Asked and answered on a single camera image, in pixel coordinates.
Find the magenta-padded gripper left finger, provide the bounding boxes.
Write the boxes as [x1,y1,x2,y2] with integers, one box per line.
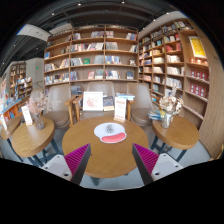
[41,143,92,186]

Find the white table sign card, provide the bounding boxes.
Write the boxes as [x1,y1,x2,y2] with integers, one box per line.
[0,113,8,132]
[20,105,34,127]

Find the large wooden bookshelf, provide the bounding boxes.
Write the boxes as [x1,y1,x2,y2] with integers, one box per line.
[43,23,140,86]

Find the colourful book display stand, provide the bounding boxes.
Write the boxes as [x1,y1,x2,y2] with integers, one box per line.
[0,78,26,118]

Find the white framed picture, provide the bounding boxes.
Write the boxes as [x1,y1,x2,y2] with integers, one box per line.
[82,90,104,112]

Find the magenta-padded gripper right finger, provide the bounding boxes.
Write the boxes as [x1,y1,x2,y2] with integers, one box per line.
[131,143,184,186]

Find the small distant wooden bookshelf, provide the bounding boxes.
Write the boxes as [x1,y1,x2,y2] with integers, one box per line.
[8,61,28,98]

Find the light blue book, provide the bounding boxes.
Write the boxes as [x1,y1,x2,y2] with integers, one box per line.
[115,92,136,102]

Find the wooden bookshelf with yellow poster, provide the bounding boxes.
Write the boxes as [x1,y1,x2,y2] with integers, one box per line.
[137,18,224,159]

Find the stacked blue yellow books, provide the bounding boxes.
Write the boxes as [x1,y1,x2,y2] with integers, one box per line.
[147,109,163,122]

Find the white mouse pad red rest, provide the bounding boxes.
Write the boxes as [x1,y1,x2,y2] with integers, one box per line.
[93,122,128,144]

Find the red and white sign card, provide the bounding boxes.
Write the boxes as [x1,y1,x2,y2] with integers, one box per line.
[113,96,128,123]

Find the dark book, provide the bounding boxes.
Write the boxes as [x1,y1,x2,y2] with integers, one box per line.
[102,95,116,112]

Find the round wooden side table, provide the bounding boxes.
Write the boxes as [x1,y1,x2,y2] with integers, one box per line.
[11,115,56,168]
[0,114,23,163]
[149,114,200,163]

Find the white hanging ceiling panel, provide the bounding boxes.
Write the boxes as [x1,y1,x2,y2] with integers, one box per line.
[16,23,52,43]

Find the glass vase pink dried flowers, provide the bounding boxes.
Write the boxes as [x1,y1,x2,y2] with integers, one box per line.
[26,91,56,131]

